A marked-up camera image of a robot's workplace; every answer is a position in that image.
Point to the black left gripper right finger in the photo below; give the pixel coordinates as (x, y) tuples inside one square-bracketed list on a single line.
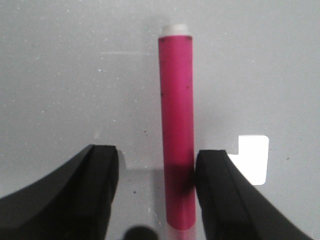
[(232, 208)]

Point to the pink highlighter pen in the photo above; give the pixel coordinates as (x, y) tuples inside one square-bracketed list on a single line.
[(175, 54)]

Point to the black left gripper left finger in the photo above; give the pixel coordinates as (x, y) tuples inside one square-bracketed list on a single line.
[(71, 203)]

